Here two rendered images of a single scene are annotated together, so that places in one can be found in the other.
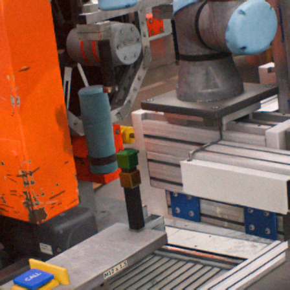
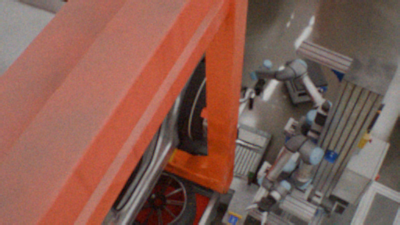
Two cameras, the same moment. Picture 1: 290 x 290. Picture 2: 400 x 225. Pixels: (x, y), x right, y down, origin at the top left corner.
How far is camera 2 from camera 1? 295 cm
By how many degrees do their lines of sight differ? 42
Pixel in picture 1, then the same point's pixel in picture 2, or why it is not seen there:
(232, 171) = (296, 212)
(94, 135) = not seen: hidden behind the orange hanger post
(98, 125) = not seen: hidden behind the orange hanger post
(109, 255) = (247, 200)
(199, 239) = (241, 133)
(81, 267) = (241, 208)
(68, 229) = not seen: hidden behind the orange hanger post
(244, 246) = (258, 139)
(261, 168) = (303, 212)
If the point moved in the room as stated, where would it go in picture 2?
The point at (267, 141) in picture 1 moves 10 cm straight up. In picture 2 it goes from (302, 198) to (305, 193)
